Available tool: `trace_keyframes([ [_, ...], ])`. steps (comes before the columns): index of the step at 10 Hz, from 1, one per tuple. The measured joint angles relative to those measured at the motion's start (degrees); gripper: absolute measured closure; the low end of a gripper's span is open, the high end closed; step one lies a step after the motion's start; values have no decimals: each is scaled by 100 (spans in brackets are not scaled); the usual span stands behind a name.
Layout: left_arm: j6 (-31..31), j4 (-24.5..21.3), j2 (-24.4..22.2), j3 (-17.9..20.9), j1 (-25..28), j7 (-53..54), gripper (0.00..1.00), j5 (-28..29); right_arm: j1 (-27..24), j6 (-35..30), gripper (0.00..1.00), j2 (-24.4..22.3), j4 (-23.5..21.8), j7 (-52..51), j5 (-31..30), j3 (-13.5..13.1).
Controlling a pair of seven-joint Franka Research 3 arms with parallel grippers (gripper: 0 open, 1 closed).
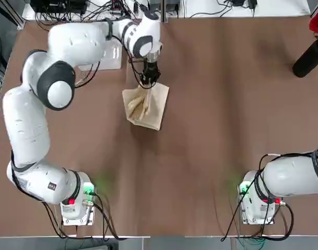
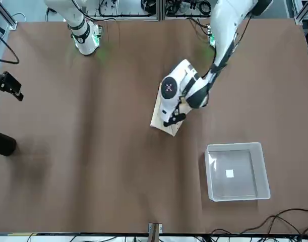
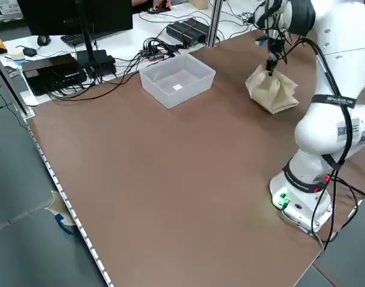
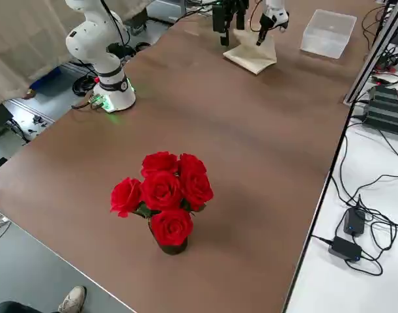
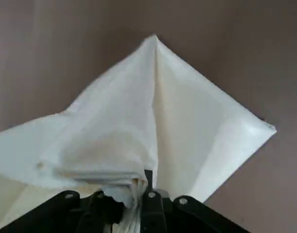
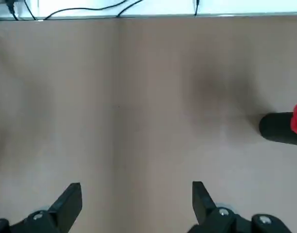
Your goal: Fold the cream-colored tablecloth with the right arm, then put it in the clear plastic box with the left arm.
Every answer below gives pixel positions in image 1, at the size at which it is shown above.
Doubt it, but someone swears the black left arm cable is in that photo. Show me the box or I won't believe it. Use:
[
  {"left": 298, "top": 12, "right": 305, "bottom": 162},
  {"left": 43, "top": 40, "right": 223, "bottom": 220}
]
[{"left": 125, "top": 48, "right": 149, "bottom": 88}]

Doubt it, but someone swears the black vase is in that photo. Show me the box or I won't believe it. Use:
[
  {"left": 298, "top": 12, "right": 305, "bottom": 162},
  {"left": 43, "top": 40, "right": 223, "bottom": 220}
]
[{"left": 291, "top": 39, "right": 318, "bottom": 79}]

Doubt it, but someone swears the aluminium frame post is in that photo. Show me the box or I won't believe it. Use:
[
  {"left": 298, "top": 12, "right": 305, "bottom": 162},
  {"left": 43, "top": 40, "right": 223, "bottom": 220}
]
[{"left": 159, "top": 0, "right": 169, "bottom": 23}]

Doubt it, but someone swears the black box device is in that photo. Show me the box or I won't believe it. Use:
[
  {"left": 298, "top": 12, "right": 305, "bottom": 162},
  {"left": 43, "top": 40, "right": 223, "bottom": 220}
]
[{"left": 29, "top": 0, "right": 91, "bottom": 14}]

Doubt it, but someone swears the cream-colored tablecloth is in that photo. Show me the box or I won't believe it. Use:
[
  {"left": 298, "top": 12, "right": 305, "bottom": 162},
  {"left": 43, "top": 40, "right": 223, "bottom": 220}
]
[{"left": 121, "top": 82, "right": 170, "bottom": 131}]

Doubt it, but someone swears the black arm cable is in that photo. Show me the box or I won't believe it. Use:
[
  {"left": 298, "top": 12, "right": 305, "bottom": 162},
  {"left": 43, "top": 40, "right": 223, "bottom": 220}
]
[
  {"left": 220, "top": 153, "right": 295, "bottom": 242},
  {"left": 125, "top": 48, "right": 149, "bottom": 88}
]

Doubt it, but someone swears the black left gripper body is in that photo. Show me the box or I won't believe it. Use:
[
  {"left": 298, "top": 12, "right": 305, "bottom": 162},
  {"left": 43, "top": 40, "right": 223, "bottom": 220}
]
[{"left": 143, "top": 60, "right": 161, "bottom": 79}]

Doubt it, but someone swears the red rose bouquet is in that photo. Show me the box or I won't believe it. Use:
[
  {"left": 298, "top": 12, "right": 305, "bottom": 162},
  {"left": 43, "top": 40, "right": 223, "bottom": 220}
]
[{"left": 308, "top": 4, "right": 318, "bottom": 52}]

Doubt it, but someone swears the clear plastic box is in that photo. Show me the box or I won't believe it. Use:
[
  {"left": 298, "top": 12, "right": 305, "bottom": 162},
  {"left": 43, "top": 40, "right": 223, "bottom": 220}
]
[{"left": 77, "top": 41, "right": 123, "bottom": 71}]

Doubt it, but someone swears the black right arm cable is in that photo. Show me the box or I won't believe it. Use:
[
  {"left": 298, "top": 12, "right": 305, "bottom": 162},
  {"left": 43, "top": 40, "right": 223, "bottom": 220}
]
[{"left": 220, "top": 153, "right": 295, "bottom": 242}]

